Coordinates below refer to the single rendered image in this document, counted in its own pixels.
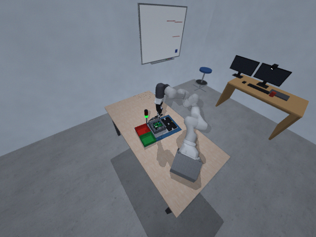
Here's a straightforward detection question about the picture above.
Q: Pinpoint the green open bin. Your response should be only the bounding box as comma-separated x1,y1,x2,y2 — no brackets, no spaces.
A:
139,131,156,147

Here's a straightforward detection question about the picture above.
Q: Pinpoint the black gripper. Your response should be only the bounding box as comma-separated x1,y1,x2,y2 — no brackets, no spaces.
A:
156,101,163,117

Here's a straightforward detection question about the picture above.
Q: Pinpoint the red bin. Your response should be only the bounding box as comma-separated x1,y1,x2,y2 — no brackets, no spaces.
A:
135,123,150,136

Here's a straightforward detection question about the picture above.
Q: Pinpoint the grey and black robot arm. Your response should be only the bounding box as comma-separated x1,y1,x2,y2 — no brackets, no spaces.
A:
154,83,208,160

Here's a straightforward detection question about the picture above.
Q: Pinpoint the green circuit board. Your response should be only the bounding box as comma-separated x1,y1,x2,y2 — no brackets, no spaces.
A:
153,122,162,128

